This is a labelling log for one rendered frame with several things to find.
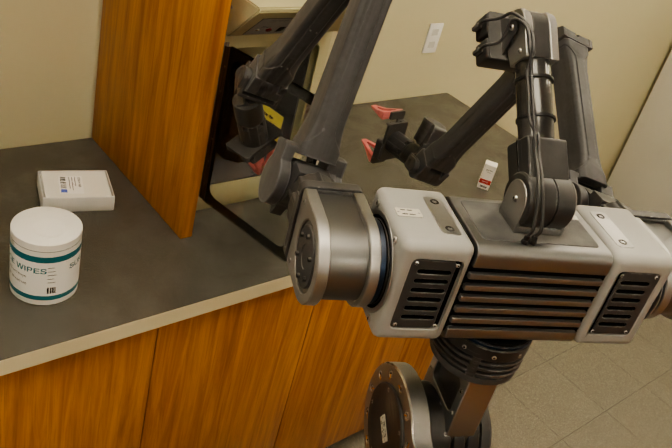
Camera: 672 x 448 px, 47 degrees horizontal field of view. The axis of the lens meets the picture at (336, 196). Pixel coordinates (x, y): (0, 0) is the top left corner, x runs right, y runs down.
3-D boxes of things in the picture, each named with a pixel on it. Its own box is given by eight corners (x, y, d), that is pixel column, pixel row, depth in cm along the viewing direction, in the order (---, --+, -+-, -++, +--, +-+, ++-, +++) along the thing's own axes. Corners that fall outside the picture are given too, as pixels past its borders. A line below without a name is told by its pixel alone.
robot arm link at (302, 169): (301, 177, 105) (335, 188, 107) (289, 141, 113) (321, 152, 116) (273, 229, 109) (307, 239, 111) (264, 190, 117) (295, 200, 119)
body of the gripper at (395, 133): (403, 118, 189) (424, 132, 185) (392, 154, 194) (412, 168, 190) (385, 121, 185) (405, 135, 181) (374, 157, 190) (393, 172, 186)
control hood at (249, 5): (220, 32, 164) (227, -14, 159) (334, 27, 185) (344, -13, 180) (249, 54, 158) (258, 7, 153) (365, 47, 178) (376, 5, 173)
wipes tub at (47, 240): (-1, 273, 154) (0, 212, 146) (63, 259, 162) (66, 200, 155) (23, 313, 146) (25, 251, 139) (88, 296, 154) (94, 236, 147)
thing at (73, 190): (36, 184, 183) (37, 170, 181) (105, 183, 190) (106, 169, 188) (41, 213, 174) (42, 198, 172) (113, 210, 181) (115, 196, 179)
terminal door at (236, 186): (201, 197, 186) (228, 43, 166) (290, 264, 171) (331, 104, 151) (199, 198, 185) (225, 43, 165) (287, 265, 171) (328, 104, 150)
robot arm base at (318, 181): (283, 259, 104) (302, 185, 98) (275, 225, 110) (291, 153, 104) (343, 263, 106) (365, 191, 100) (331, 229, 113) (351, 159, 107)
